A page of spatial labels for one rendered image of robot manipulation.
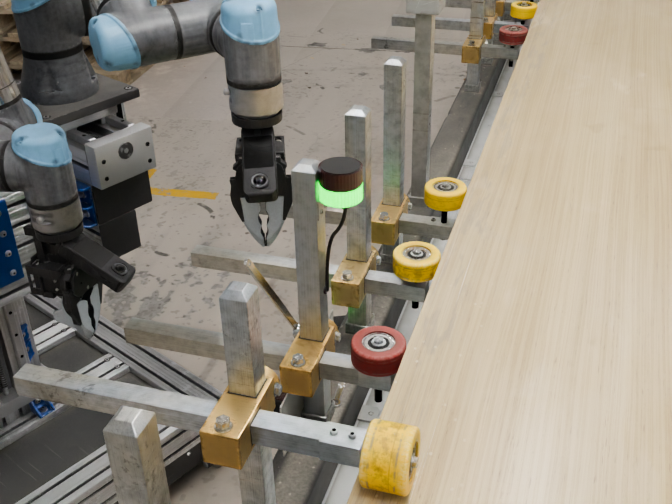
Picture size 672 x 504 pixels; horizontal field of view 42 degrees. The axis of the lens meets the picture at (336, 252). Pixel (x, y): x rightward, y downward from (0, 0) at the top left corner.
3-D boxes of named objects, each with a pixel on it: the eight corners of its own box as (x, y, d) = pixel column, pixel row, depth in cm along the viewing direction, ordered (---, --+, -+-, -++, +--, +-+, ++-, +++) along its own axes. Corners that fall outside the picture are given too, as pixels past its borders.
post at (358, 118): (348, 349, 163) (344, 110, 138) (353, 338, 166) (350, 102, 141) (366, 352, 162) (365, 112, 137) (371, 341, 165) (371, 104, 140)
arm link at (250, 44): (260, -13, 118) (288, 1, 112) (265, 65, 124) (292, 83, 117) (206, -4, 115) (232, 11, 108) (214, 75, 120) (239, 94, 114)
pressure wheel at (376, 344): (345, 412, 128) (343, 350, 122) (360, 378, 135) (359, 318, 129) (398, 422, 126) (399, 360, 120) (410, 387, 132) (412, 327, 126)
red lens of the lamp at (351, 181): (312, 188, 116) (312, 173, 115) (326, 168, 121) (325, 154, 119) (355, 193, 114) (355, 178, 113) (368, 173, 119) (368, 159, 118)
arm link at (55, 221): (88, 190, 131) (58, 216, 125) (93, 216, 134) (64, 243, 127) (45, 184, 133) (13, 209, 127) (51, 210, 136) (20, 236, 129)
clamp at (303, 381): (280, 392, 129) (278, 366, 126) (309, 339, 140) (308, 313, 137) (316, 399, 127) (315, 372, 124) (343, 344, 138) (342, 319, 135)
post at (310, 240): (305, 431, 142) (290, 165, 116) (311, 416, 144) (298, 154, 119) (325, 435, 141) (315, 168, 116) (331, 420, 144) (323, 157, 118)
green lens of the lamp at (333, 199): (313, 204, 117) (312, 190, 116) (326, 184, 122) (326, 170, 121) (356, 210, 115) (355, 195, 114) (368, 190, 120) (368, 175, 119)
